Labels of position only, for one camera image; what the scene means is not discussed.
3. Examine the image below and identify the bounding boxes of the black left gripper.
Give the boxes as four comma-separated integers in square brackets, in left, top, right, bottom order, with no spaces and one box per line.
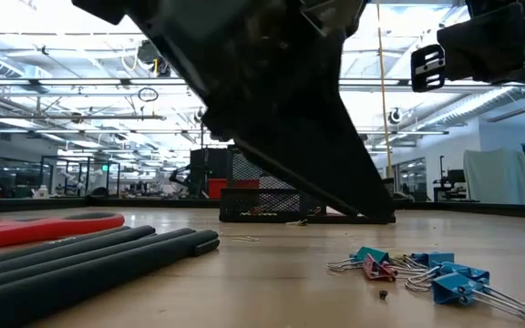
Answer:
[70,0,396,224]

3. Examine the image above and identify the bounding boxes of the black mesh desk organizer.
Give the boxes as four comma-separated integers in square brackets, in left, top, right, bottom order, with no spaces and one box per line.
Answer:
[219,145,396,224]

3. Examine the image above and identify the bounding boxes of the teal binder clip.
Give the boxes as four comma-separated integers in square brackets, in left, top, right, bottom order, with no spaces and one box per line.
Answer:
[325,246,390,273]

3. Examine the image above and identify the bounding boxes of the blue binder clip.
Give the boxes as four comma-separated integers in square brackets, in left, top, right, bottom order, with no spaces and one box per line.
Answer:
[430,271,525,328]
[410,251,456,271]
[404,261,491,293]

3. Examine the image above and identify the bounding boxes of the red handled scissors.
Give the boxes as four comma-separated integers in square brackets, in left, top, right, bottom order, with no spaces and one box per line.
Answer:
[0,211,126,251]

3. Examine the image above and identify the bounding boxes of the black equipment stand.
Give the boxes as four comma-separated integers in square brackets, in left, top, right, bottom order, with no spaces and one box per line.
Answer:
[189,148,228,200]

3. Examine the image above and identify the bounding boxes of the red storage box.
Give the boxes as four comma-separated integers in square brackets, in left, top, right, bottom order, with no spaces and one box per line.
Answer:
[206,178,261,200]

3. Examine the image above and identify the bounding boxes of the pale green sheet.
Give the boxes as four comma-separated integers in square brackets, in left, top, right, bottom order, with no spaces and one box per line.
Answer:
[462,148,525,205]

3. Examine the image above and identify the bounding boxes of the yellow hanging cable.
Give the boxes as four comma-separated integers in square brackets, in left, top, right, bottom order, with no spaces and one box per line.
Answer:
[375,0,395,179]

